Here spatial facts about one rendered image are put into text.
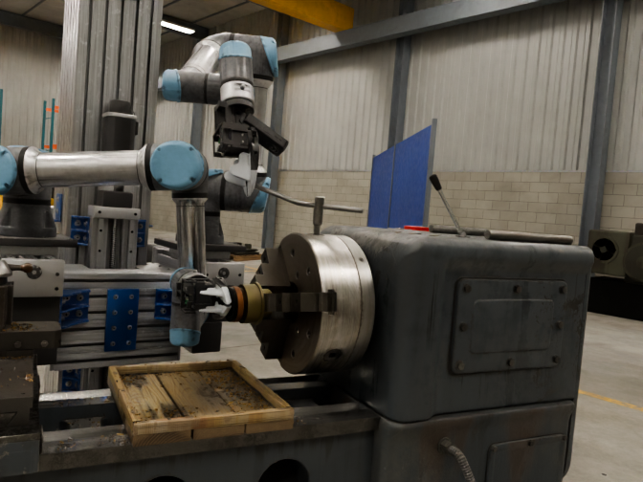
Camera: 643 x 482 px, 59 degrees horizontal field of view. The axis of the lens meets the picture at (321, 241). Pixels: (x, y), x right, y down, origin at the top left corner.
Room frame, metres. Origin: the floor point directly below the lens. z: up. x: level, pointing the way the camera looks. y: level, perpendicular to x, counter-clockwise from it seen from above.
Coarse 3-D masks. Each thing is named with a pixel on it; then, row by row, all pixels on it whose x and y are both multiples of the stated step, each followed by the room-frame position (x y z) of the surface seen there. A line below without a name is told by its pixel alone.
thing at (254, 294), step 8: (232, 288) 1.19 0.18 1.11; (240, 288) 1.21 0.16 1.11; (248, 288) 1.20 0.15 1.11; (256, 288) 1.21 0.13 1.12; (232, 296) 1.18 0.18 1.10; (240, 296) 1.18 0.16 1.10; (248, 296) 1.18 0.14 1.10; (256, 296) 1.19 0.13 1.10; (232, 304) 1.24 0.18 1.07; (240, 304) 1.17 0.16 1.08; (248, 304) 1.18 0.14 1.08; (256, 304) 1.19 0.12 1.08; (264, 304) 1.19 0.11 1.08; (232, 312) 1.18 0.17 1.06; (240, 312) 1.17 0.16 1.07; (248, 312) 1.18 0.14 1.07; (256, 312) 1.19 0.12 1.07; (264, 312) 1.21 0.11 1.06; (272, 312) 1.22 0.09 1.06; (232, 320) 1.18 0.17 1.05; (240, 320) 1.21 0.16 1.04; (248, 320) 1.19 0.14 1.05; (256, 320) 1.20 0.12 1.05
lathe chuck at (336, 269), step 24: (288, 240) 1.30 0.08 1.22; (312, 240) 1.22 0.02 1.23; (336, 240) 1.25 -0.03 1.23; (288, 264) 1.29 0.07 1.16; (312, 264) 1.18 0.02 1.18; (336, 264) 1.18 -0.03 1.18; (312, 288) 1.18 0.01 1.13; (336, 288) 1.15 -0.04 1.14; (360, 288) 1.18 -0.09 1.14; (312, 312) 1.17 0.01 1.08; (336, 312) 1.14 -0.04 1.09; (360, 312) 1.17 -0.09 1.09; (288, 336) 1.27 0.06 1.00; (312, 336) 1.16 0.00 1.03; (336, 336) 1.15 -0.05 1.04; (288, 360) 1.26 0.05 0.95; (312, 360) 1.16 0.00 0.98; (336, 360) 1.19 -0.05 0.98
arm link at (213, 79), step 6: (210, 78) 1.38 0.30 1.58; (216, 78) 1.38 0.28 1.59; (210, 84) 1.38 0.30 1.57; (216, 84) 1.38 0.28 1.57; (210, 90) 1.38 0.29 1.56; (216, 90) 1.38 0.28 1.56; (210, 96) 1.39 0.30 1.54; (216, 96) 1.39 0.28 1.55; (210, 102) 1.40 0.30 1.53; (216, 102) 1.40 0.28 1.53
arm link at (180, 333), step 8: (176, 304) 1.39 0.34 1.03; (176, 312) 1.39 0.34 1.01; (200, 312) 1.42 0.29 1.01; (176, 320) 1.39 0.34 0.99; (184, 320) 1.39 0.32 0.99; (192, 320) 1.40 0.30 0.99; (200, 320) 1.43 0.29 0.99; (176, 328) 1.39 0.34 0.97; (184, 328) 1.39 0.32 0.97; (192, 328) 1.40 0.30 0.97; (200, 328) 1.43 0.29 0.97; (176, 336) 1.39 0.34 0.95; (184, 336) 1.39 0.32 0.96; (192, 336) 1.40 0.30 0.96; (176, 344) 1.40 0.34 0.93; (184, 344) 1.39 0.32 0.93; (192, 344) 1.40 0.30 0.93
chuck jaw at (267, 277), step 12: (264, 252) 1.32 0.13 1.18; (276, 252) 1.32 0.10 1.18; (264, 264) 1.28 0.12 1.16; (276, 264) 1.30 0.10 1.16; (264, 276) 1.26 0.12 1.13; (276, 276) 1.27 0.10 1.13; (288, 276) 1.29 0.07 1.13; (264, 288) 1.25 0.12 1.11; (276, 288) 1.27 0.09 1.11; (288, 288) 1.28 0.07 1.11
